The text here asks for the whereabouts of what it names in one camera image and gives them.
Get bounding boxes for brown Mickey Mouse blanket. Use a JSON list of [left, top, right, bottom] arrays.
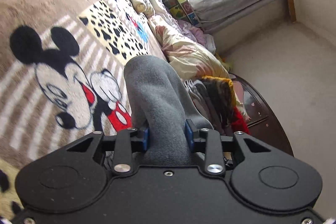
[[1, 0, 163, 219]]

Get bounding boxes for pink cream floral pillow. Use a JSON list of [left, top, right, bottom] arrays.
[[149, 15, 229, 80]]

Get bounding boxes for cream rolled bolster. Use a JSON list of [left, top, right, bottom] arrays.
[[131, 0, 155, 18]]

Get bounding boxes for dark wooden chair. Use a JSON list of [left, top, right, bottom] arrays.
[[230, 74, 293, 156]]

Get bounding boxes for pile of folded clothes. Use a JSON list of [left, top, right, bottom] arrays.
[[183, 76, 250, 136]]

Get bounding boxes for grey fleece sweatpants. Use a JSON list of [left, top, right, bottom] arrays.
[[123, 55, 212, 166]]

